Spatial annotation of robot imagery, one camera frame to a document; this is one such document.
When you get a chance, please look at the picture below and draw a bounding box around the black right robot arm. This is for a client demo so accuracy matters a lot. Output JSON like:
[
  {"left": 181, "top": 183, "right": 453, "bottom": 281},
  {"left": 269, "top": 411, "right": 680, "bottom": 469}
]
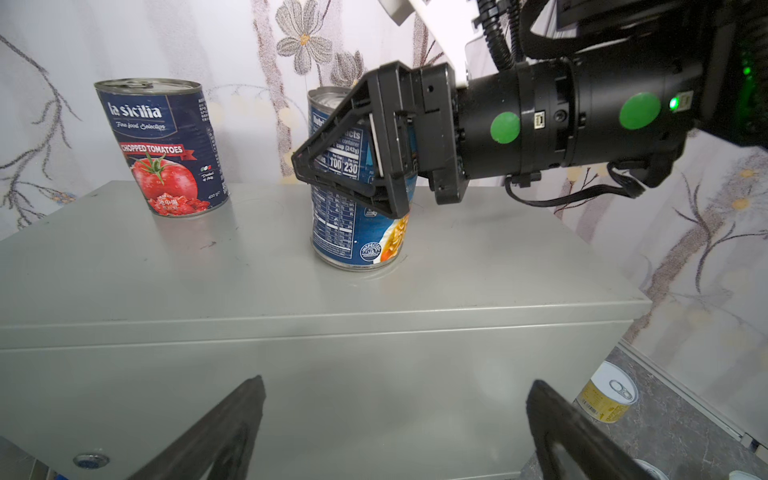
[{"left": 292, "top": 1, "right": 767, "bottom": 219}]

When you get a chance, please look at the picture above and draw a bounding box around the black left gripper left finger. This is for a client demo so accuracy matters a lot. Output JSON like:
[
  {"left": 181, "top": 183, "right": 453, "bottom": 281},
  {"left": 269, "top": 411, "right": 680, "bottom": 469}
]
[{"left": 130, "top": 375, "right": 266, "bottom": 479}]

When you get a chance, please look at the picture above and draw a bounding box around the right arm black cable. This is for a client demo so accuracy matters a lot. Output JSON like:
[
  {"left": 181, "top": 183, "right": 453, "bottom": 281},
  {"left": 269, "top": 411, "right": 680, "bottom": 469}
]
[{"left": 503, "top": 161, "right": 646, "bottom": 209}]

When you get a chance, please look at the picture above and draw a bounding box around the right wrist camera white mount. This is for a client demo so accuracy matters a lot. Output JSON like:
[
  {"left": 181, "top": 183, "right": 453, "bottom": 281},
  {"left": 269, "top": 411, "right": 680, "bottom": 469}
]
[{"left": 378, "top": 0, "right": 483, "bottom": 88}]

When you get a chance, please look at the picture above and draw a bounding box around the blue label tall can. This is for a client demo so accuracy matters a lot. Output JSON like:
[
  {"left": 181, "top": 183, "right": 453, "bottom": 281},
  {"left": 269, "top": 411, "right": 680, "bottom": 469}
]
[{"left": 307, "top": 85, "right": 419, "bottom": 271}]

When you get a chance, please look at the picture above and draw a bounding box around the green label can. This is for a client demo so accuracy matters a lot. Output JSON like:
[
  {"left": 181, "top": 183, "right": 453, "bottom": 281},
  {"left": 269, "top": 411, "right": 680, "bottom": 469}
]
[{"left": 635, "top": 459, "right": 669, "bottom": 480}]

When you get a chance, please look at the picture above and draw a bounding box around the grey metal cabinet box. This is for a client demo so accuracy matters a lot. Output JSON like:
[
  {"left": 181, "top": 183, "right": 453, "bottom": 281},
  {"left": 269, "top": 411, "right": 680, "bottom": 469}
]
[{"left": 1, "top": 181, "right": 650, "bottom": 479}]

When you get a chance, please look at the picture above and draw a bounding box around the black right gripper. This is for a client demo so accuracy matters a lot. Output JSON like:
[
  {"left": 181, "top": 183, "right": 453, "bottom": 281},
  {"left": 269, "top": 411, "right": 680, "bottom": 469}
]
[{"left": 292, "top": 62, "right": 468, "bottom": 219}]

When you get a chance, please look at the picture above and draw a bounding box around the yellow label can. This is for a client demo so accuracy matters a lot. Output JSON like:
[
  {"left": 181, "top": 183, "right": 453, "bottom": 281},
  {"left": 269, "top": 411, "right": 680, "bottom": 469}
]
[{"left": 576, "top": 361, "right": 639, "bottom": 424}]

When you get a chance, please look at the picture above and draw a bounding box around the aluminium corner frame right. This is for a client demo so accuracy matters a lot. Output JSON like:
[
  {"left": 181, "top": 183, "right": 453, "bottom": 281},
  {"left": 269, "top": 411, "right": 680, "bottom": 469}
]
[{"left": 617, "top": 339, "right": 767, "bottom": 462}]

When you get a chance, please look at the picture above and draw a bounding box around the dark chopped tomatoes can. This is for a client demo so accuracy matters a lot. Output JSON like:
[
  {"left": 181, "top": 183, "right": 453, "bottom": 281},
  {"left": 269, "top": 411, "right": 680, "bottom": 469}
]
[{"left": 94, "top": 78, "right": 229, "bottom": 218}]

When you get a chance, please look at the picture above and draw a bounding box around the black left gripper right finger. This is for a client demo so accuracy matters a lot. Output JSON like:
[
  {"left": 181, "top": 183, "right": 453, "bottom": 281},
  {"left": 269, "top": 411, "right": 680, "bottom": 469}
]
[{"left": 526, "top": 379, "right": 651, "bottom": 480}]

